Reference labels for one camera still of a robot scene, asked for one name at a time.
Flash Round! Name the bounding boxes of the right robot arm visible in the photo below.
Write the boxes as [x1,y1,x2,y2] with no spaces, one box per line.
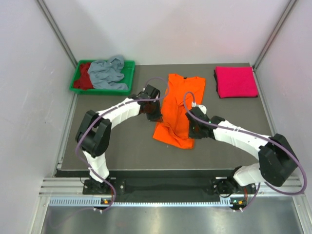
[186,105,298,193]

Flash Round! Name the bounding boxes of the aluminium corner post left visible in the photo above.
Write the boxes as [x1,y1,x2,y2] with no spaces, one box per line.
[35,0,78,68]

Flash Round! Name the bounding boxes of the dark red t shirt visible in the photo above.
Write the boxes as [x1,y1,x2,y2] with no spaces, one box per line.
[73,62,93,90]

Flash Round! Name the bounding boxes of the grey-blue t shirt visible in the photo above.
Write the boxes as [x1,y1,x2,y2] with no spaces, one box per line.
[88,55,128,90]

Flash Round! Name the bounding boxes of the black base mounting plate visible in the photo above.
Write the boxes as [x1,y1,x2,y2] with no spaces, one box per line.
[82,169,256,197]

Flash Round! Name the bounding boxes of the aluminium corner post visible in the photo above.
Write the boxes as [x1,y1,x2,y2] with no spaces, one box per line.
[252,0,298,71]
[35,0,78,68]

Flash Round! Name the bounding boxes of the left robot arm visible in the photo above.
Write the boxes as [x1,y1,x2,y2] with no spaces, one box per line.
[75,85,162,194]

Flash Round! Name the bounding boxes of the folded pink t shirt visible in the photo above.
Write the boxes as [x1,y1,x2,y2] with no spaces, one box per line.
[214,66,259,98]

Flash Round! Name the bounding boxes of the slotted cable duct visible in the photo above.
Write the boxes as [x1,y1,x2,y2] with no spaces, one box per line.
[49,197,243,208]

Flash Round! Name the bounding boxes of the orange t shirt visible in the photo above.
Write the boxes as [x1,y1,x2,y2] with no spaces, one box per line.
[153,74,206,150]

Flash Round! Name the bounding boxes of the aluminium front rail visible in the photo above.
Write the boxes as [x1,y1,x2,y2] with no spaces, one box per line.
[39,175,305,195]

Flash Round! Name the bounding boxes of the aluminium corner post right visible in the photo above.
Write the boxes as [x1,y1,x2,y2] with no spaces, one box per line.
[252,0,298,71]

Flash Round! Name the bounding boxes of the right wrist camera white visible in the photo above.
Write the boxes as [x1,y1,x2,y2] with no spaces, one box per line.
[192,102,207,114]

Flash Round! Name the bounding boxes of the green plastic bin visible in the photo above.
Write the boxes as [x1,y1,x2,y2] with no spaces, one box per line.
[69,59,136,96]

